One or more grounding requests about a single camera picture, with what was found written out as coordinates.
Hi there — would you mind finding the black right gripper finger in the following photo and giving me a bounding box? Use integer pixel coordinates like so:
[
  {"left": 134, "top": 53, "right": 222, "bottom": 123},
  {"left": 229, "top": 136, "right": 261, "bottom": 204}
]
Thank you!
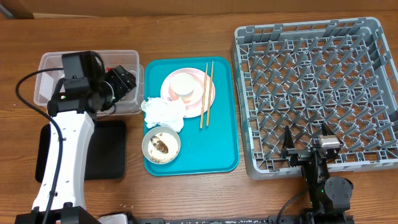
[
  {"left": 282, "top": 126, "right": 295, "bottom": 151},
  {"left": 321, "top": 122, "right": 343, "bottom": 146}
]

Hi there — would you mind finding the white napkin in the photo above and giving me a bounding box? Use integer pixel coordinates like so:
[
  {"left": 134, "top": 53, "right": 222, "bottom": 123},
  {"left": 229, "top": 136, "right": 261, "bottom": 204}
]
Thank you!
[{"left": 141, "top": 98, "right": 187, "bottom": 133}]

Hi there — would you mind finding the grey small bowl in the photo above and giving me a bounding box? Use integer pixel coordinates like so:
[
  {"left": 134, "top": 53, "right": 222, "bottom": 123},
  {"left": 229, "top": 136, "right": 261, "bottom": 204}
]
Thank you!
[{"left": 142, "top": 127, "right": 181, "bottom": 164}]

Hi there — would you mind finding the cream white cup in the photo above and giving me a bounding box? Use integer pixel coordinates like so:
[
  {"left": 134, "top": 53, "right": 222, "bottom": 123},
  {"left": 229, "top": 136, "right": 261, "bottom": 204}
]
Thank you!
[{"left": 170, "top": 73, "right": 195, "bottom": 96}]

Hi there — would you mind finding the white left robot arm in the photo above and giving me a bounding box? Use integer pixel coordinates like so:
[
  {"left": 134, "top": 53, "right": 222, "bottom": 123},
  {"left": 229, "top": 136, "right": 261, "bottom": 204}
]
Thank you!
[{"left": 15, "top": 65, "right": 122, "bottom": 223}]

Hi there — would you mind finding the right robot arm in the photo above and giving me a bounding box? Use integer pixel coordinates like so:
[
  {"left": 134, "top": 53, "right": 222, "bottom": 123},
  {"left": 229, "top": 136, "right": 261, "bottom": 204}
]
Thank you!
[{"left": 275, "top": 123, "right": 354, "bottom": 224}]

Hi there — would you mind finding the grey dishwasher rack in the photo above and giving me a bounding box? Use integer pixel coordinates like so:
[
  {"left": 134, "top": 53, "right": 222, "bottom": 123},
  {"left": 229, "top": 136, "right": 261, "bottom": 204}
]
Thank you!
[{"left": 233, "top": 17, "right": 397, "bottom": 180}]

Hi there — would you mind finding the clear plastic bin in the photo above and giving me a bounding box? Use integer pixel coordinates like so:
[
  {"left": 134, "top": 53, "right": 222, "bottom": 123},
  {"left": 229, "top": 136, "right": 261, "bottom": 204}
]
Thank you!
[{"left": 34, "top": 50, "right": 144, "bottom": 117}]

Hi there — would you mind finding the black plastic tray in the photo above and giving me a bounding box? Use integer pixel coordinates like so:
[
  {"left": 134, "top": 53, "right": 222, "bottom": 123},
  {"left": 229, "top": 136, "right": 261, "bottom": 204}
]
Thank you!
[{"left": 35, "top": 120, "right": 127, "bottom": 183}]

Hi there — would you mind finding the teal plastic tray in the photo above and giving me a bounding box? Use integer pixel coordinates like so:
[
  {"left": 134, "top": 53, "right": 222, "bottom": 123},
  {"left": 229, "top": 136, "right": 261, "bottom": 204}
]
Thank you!
[{"left": 144, "top": 57, "right": 240, "bottom": 176}]

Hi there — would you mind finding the left wooden chopstick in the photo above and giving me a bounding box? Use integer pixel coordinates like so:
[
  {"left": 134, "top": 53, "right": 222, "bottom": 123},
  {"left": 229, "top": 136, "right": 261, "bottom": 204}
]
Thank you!
[{"left": 200, "top": 63, "right": 208, "bottom": 129}]

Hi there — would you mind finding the wooden chopstick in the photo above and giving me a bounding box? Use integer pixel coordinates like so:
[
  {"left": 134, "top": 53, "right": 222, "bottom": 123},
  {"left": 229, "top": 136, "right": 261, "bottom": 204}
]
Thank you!
[
  {"left": 200, "top": 63, "right": 208, "bottom": 129},
  {"left": 206, "top": 61, "right": 214, "bottom": 126}
]

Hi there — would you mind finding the pink plate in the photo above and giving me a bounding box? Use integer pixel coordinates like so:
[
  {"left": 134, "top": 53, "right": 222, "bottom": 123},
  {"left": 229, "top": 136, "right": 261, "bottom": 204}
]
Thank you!
[{"left": 160, "top": 68, "right": 205, "bottom": 118}]

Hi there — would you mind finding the right wooden chopstick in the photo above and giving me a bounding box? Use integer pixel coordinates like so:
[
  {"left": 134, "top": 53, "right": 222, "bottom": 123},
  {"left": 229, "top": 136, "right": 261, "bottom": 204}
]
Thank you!
[{"left": 206, "top": 61, "right": 214, "bottom": 126}]

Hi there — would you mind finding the brown food scrap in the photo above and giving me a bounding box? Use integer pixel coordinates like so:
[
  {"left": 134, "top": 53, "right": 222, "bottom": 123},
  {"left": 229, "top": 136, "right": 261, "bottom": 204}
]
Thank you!
[{"left": 150, "top": 135, "right": 169, "bottom": 154}]

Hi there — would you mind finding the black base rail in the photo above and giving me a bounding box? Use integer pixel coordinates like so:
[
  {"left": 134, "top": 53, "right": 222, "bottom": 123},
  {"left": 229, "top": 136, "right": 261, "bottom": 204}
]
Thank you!
[{"left": 136, "top": 215, "right": 355, "bottom": 224}]

